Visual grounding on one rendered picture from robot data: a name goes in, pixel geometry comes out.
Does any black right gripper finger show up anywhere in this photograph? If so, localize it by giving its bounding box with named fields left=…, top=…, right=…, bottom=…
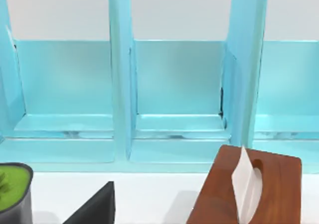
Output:
left=62, top=181, right=116, bottom=224

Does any dark grey plant pot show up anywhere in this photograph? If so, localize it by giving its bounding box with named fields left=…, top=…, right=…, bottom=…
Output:
left=0, top=162, right=34, bottom=224

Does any light blue rack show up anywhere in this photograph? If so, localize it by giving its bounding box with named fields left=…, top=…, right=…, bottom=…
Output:
left=0, top=0, right=319, bottom=176

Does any white tissue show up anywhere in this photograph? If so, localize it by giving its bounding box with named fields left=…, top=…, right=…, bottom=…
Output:
left=231, top=144, right=264, bottom=224

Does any brown wooden tissue box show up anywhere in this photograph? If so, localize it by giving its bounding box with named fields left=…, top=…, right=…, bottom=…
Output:
left=186, top=144, right=303, bottom=224

